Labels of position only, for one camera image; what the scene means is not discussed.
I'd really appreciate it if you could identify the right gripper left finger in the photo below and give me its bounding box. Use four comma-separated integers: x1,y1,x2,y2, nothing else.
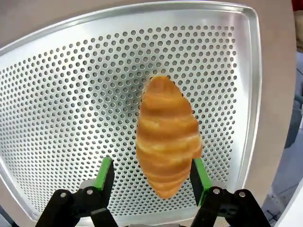
35,157,117,227

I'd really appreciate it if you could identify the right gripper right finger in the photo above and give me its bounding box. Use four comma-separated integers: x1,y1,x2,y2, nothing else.
189,157,271,227

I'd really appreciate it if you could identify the golden croissant bread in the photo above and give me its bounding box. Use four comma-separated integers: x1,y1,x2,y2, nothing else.
135,75,204,201

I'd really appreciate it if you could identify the perforated aluminium baking tray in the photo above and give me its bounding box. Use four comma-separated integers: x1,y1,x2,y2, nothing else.
0,2,263,221

